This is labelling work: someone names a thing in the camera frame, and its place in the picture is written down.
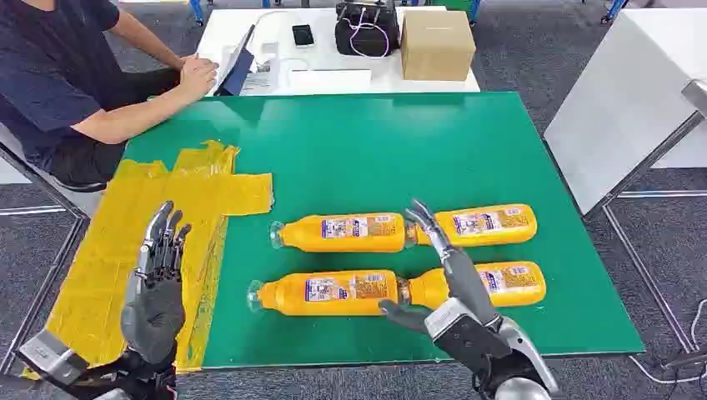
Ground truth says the person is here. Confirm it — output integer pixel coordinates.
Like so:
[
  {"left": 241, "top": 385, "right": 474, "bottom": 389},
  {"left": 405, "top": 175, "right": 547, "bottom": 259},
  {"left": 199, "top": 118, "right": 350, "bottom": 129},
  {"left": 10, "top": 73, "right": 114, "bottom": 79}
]
[{"left": 0, "top": 0, "right": 220, "bottom": 194}]

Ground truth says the grey bench seat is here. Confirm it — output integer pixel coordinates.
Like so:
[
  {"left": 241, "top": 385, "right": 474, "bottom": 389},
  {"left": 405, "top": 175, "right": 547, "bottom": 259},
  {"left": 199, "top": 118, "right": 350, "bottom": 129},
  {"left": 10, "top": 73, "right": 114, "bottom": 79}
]
[{"left": 0, "top": 123, "right": 106, "bottom": 219}]

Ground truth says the white floor cable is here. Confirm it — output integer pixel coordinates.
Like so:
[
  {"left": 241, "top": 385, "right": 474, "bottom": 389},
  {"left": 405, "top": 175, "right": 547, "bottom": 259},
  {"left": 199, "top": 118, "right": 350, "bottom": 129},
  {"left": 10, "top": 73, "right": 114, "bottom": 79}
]
[{"left": 629, "top": 297, "right": 707, "bottom": 386}]

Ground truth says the printed paper sheet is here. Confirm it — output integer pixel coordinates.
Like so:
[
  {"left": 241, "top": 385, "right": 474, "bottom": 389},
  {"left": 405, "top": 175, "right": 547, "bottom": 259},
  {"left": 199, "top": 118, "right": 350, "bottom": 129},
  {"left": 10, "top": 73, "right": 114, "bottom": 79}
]
[{"left": 240, "top": 55, "right": 283, "bottom": 96}]

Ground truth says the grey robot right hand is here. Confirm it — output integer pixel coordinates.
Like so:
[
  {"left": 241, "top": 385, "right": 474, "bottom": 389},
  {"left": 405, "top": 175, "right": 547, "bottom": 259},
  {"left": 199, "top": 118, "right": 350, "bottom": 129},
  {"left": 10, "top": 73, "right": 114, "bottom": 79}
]
[{"left": 378, "top": 199, "right": 504, "bottom": 335}]

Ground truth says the white side table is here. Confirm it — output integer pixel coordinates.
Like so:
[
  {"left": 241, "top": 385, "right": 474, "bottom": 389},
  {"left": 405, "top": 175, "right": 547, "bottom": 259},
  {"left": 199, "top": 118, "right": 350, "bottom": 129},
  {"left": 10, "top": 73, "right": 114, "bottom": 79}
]
[{"left": 544, "top": 7, "right": 707, "bottom": 217}]

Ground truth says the yellow taped sheet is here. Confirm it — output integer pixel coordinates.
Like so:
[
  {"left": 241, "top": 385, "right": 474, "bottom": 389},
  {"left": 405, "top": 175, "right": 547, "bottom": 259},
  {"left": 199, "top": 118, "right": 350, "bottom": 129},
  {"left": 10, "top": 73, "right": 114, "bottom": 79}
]
[{"left": 22, "top": 140, "right": 274, "bottom": 382}]

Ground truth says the green table mat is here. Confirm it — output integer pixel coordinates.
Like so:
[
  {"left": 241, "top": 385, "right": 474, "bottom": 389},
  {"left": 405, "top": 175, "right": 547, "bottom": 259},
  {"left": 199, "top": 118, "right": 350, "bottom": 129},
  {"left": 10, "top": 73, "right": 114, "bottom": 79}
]
[{"left": 122, "top": 91, "right": 646, "bottom": 370}]

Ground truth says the flat white box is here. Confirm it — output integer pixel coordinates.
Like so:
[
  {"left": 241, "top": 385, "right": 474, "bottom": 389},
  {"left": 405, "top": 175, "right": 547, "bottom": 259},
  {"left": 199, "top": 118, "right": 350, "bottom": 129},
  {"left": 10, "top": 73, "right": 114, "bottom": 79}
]
[{"left": 287, "top": 68, "right": 373, "bottom": 96}]

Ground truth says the cardboard box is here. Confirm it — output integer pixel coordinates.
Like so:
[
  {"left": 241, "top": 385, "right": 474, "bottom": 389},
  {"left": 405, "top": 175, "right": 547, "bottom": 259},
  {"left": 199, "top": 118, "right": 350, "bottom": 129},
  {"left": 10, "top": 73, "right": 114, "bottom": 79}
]
[{"left": 400, "top": 9, "right": 477, "bottom": 83}]

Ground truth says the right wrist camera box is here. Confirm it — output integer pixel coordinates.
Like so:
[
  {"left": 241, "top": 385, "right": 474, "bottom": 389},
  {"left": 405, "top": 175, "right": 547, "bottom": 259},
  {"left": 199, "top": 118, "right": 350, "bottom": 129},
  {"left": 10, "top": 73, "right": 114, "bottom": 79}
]
[{"left": 424, "top": 297, "right": 514, "bottom": 378}]

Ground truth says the tablet in dark case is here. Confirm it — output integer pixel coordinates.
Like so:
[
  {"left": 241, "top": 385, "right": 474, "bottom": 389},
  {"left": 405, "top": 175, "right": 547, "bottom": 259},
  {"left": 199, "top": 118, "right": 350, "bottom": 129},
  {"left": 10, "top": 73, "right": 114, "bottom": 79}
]
[{"left": 213, "top": 23, "right": 257, "bottom": 98}]

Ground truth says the person's right hand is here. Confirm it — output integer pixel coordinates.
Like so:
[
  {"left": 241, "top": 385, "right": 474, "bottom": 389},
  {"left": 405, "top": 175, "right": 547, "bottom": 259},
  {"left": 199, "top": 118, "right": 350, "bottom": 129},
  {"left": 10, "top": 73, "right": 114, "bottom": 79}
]
[{"left": 178, "top": 65, "right": 220, "bottom": 104}]

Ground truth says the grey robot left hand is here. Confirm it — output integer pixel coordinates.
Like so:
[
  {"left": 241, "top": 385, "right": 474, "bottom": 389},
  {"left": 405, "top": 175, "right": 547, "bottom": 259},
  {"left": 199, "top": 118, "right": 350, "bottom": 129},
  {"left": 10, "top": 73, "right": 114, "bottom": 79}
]
[{"left": 120, "top": 201, "right": 193, "bottom": 367}]

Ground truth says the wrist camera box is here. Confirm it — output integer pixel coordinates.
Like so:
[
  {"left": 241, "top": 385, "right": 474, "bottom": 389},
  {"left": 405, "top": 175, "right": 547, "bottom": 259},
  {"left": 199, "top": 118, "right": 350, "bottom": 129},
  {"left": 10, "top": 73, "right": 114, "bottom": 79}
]
[
  {"left": 15, "top": 329, "right": 91, "bottom": 388},
  {"left": 424, "top": 297, "right": 514, "bottom": 378}
]

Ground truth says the orange drink bottle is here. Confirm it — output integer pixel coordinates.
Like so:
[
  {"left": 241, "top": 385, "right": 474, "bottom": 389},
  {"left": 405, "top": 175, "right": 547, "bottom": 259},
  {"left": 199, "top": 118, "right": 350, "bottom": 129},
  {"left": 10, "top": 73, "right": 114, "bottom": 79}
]
[
  {"left": 269, "top": 212, "right": 409, "bottom": 254},
  {"left": 405, "top": 204, "right": 539, "bottom": 248},
  {"left": 247, "top": 269, "right": 400, "bottom": 318},
  {"left": 397, "top": 261, "right": 548, "bottom": 310}
]

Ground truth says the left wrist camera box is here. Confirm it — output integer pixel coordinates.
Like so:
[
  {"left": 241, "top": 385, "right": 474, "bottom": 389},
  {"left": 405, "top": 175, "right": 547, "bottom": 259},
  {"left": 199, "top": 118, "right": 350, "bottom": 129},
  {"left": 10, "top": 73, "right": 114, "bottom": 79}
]
[{"left": 15, "top": 329, "right": 91, "bottom": 388}]

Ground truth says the grey metal table frame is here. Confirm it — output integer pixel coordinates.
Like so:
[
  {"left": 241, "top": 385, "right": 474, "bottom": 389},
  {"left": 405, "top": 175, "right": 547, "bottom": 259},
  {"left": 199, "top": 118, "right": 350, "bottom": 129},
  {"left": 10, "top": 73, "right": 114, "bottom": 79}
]
[{"left": 582, "top": 78, "right": 707, "bottom": 354}]

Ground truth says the black bag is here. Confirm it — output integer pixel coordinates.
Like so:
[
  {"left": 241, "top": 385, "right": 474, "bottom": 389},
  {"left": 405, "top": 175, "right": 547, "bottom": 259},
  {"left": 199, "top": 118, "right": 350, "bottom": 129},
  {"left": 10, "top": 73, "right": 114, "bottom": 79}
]
[{"left": 334, "top": 0, "right": 401, "bottom": 58}]

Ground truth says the black phone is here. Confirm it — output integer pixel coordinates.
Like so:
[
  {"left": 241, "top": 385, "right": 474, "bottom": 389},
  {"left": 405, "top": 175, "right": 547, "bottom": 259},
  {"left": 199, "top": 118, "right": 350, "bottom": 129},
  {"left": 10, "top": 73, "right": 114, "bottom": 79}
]
[{"left": 291, "top": 24, "right": 315, "bottom": 48}]

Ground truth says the person's left hand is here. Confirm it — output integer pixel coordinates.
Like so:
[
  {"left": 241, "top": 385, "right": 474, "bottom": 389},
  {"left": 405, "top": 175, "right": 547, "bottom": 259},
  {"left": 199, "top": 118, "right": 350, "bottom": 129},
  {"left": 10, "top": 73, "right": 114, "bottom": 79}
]
[{"left": 179, "top": 53, "right": 219, "bottom": 70}]

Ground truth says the grey metal floor frame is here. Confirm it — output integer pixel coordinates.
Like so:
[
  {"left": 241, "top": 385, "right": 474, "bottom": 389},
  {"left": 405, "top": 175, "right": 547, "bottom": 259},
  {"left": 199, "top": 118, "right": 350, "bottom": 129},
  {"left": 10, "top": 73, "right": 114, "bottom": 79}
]
[{"left": 0, "top": 144, "right": 93, "bottom": 377}]

